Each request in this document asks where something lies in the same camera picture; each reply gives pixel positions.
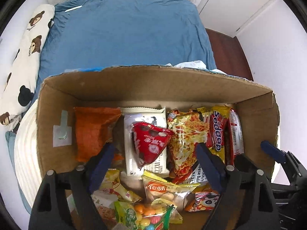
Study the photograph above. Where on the red triangular snack packet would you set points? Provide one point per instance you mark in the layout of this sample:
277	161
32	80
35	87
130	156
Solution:
148	143

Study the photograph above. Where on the cardboard box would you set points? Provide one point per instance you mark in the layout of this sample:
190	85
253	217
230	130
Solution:
144	88

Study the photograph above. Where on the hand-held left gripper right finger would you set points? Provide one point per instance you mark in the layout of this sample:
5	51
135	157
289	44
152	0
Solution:
211	167

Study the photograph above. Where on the white crumpled plastic bag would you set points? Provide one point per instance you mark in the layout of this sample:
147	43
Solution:
189	64

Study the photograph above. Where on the white stick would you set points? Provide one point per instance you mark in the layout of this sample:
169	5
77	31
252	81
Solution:
74	8

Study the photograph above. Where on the orange panda print packet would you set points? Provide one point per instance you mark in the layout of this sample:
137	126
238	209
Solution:
203	200

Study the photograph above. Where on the cream snack packet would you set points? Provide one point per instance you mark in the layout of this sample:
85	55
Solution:
144	110

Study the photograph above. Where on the noodle packet with noodle picture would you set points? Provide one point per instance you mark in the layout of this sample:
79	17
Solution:
184	136

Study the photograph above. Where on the clear biscuit packet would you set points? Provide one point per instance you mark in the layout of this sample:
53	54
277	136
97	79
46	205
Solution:
106	213

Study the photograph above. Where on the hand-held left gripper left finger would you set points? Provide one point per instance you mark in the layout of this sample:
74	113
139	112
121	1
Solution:
102	165

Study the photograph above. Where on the red yellow noodle packet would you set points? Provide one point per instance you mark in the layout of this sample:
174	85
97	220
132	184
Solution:
217	134

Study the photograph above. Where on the yellow clear cracker packet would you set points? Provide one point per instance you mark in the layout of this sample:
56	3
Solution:
165	189

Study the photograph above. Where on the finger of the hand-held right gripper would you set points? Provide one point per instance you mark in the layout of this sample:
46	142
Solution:
273	149

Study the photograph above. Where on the red sausage packet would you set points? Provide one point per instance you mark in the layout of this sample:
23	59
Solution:
236	131

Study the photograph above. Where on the blue bed sheet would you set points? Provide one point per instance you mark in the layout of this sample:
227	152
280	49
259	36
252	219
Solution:
132	28

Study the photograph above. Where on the bear print pillow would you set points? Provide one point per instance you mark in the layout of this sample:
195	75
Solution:
24	60

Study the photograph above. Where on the orange snack packet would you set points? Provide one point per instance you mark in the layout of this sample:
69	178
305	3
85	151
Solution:
91	129

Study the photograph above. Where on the green candy bag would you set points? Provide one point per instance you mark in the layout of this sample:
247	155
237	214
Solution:
144	215

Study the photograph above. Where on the white cabinet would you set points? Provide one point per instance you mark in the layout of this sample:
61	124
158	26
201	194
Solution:
230	2

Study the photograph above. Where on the white cheese cracker packet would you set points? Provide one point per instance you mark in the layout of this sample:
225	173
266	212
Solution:
199	176

